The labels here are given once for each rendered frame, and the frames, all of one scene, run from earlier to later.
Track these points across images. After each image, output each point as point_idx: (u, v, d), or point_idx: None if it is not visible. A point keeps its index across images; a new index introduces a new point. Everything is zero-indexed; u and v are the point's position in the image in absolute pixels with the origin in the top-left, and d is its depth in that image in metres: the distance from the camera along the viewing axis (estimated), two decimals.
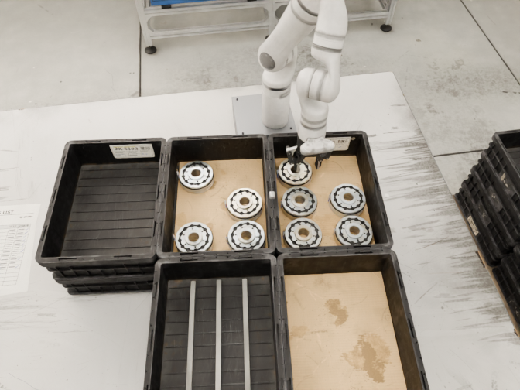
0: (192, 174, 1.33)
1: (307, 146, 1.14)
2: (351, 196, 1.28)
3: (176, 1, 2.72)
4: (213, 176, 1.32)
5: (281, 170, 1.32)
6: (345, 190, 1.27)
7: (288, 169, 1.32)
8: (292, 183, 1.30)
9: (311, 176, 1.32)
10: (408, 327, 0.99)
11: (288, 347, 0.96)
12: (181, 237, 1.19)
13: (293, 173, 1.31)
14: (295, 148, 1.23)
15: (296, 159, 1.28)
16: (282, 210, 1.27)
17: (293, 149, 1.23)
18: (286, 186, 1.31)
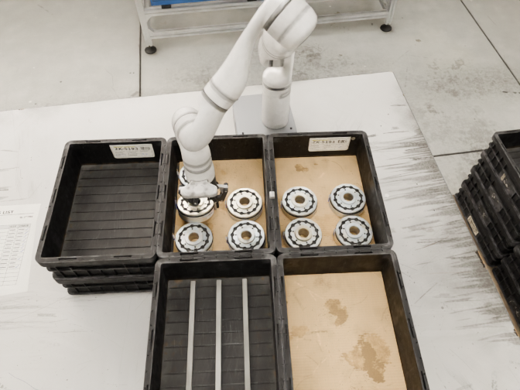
0: None
1: (186, 189, 1.07)
2: (351, 196, 1.28)
3: (176, 1, 2.72)
4: None
5: (181, 201, 1.24)
6: (345, 190, 1.27)
7: None
8: (188, 214, 1.20)
9: (212, 209, 1.23)
10: (408, 327, 0.99)
11: (288, 347, 0.96)
12: (181, 237, 1.19)
13: (192, 204, 1.22)
14: None
15: None
16: (282, 210, 1.27)
17: None
18: (183, 217, 1.21)
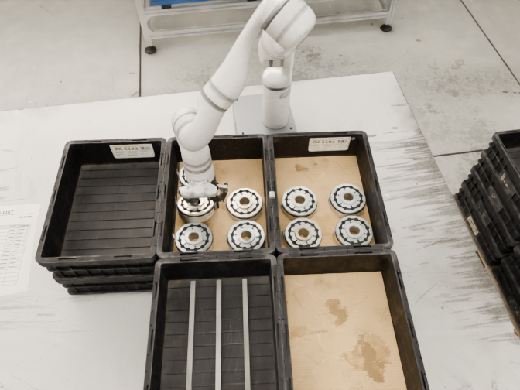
0: None
1: (186, 189, 1.08)
2: (351, 196, 1.28)
3: (176, 1, 2.72)
4: None
5: (181, 201, 1.24)
6: (345, 190, 1.27)
7: None
8: (188, 214, 1.20)
9: (212, 209, 1.23)
10: (408, 327, 0.99)
11: (288, 347, 0.96)
12: (181, 237, 1.19)
13: (192, 204, 1.22)
14: None
15: None
16: (282, 210, 1.27)
17: None
18: (183, 217, 1.22)
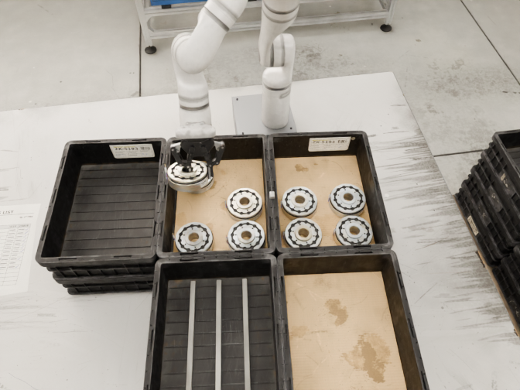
0: None
1: (183, 128, 0.98)
2: (351, 196, 1.28)
3: (176, 1, 2.72)
4: (213, 176, 1.32)
5: (171, 169, 1.13)
6: (345, 190, 1.27)
7: (179, 168, 1.12)
8: (180, 181, 1.09)
9: (206, 176, 1.12)
10: (408, 327, 0.99)
11: (288, 347, 0.96)
12: (181, 237, 1.19)
13: (183, 172, 1.11)
14: (180, 143, 1.07)
15: (188, 162, 1.11)
16: (282, 210, 1.27)
17: (177, 145, 1.07)
18: (174, 185, 1.10)
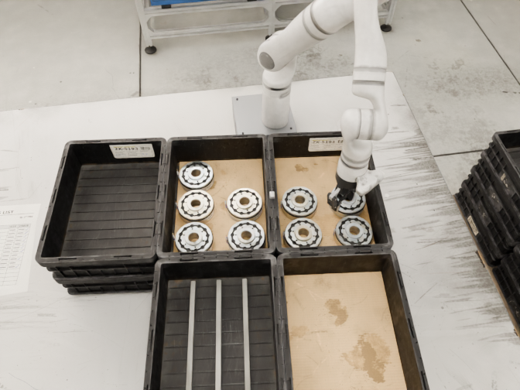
0: (192, 174, 1.33)
1: (364, 186, 1.07)
2: None
3: (176, 1, 2.72)
4: (213, 176, 1.32)
5: (181, 203, 1.26)
6: None
7: (188, 202, 1.25)
8: (189, 219, 1.23)
9: (212, 211, 1.25)
10: (408, 327, 0.99)
11: (288, 347, 0.96)
12: (181, 237, 1.19)
13: (192, 207, 1.24)
14: (338, 190, 1.15)
15: (336, 200, 1.20)
16: (282, 210, 1.27)
17: (336, 193, 1.15)
18: (184, 220, 1.24)
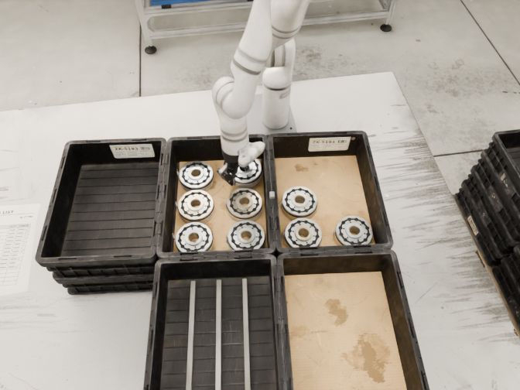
0: (192, 174, 1.33)
1: (244, 157, 1.13)
2: (248, 167, 1.31)
3: (176, 1, 2.72)
4: (213, 176, 1.32)
5: (181, 203, 1.26)
6: None
7: (188, 202, 1.25)
8: (189, 219, 1.23)
9: (212, 211, 1.25)
10: (408, 327, 0.99)
11: (288, 347, 0.96)
12: (181, 237, 1.19)
13: (192, 207, 1.24)
14: (226, 165, 1.20)
15: (230, 174, 1.26)
16: (282, 210, 1.27)
17: (225, 169, 1.20)
18: (184, 220, 1.24)
